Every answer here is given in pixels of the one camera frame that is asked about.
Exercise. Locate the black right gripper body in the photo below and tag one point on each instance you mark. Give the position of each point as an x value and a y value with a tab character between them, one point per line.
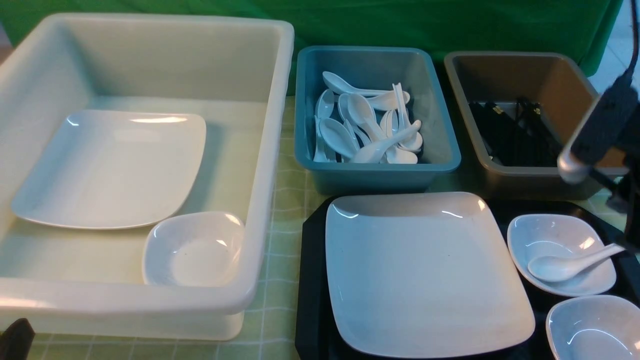
625	198

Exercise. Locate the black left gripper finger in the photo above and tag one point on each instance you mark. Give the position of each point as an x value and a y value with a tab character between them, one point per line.
16	340

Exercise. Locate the small white bowl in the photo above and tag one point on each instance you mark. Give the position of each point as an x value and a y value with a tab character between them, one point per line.
533	235
595	327
193	250

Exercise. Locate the white soup spoon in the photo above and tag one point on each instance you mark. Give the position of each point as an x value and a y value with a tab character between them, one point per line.
557	269

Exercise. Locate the white square rice plate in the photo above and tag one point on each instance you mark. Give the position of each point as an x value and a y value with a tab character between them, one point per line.
423	276

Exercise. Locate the white square plate in tub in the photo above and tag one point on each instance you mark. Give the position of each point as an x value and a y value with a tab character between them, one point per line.
109	170

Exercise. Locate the large white plastic tub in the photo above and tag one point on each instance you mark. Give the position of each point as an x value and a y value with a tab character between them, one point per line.
237	175

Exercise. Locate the pile of black chopsticks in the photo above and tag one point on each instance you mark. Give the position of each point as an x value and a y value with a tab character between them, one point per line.
516	138

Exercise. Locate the brown plastic bin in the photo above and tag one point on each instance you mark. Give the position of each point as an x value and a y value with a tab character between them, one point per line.
552	80

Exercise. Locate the green backdrop cloth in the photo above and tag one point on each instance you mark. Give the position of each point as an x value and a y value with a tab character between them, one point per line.
400	25

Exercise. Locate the small white bowl in tub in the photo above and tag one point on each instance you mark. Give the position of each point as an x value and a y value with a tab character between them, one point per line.
193	250

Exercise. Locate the teal plastic bin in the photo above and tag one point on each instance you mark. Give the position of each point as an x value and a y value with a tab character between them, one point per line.
416	94

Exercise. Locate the white spoon front diagonal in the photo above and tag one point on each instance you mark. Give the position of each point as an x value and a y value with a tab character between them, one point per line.
373	152

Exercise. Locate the green checkered tablecloth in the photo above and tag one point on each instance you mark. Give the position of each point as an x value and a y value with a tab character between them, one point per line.
269	322

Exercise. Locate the white spoon left centre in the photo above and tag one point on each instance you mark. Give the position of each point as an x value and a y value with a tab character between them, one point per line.
337	137

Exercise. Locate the white spoon top of bin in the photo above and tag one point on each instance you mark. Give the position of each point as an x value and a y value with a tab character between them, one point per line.
340	86

